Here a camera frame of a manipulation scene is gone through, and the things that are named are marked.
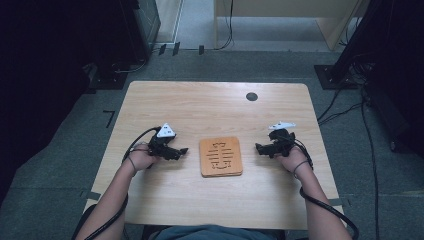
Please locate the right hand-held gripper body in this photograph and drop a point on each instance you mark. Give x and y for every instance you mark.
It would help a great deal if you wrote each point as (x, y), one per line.
(281, 143)

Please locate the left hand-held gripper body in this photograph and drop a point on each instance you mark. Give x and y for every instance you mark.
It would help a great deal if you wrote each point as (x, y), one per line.
(160, 149)

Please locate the slotted bamboo trivet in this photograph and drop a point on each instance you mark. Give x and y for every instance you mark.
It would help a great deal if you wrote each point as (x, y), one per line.
(221, 165)

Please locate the person's left hand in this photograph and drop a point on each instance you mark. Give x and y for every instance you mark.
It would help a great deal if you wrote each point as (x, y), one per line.
(141, 160)

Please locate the person's right hand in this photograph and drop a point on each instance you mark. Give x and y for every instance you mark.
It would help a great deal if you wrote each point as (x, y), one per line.
(296, 161)

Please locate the black wrist band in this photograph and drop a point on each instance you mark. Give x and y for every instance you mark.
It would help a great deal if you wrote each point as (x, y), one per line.
(300, 165)
(132, 163)

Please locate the black table grommet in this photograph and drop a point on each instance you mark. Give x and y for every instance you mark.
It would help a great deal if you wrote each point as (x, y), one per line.
(251, 96)

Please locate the person's blue clothing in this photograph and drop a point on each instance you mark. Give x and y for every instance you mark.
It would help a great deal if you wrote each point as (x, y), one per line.
(213, 233)

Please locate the black metal stand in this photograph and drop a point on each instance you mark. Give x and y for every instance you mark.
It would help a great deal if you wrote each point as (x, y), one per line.
(353, 43)

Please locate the light wooden desk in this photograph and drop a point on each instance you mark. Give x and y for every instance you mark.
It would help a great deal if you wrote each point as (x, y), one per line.
(283, 8)

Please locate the black curtain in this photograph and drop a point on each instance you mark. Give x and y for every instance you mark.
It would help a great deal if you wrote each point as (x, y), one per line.
(50, 66)

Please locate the black stand base plate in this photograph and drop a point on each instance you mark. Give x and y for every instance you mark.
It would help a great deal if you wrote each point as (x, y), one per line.
(108, 80)

